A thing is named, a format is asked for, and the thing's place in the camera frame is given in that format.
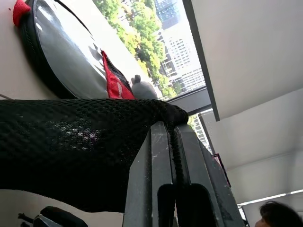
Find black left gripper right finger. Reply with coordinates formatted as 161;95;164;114
175;125;245;227

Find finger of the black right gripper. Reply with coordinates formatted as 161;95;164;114
18;212;34;227

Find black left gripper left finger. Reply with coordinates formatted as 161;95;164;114
122;121;176;227

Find black mesh drawstring pouch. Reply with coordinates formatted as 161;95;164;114
0;98;189;213

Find red fabric pouch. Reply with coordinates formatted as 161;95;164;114
101;50;136;99

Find white ceiling light strip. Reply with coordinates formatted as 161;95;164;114
236;189;303;207

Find person's dark-haired head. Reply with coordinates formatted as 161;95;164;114
255;201;303;227

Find grey plush toy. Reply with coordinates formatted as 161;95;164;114
131;74;159;100

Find round black case clear cover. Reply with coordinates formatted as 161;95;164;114
18;0;112;99

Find red mesh fabric tab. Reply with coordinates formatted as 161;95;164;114
12;0;32;26

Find dark window frame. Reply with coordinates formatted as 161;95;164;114
165;0;221;122

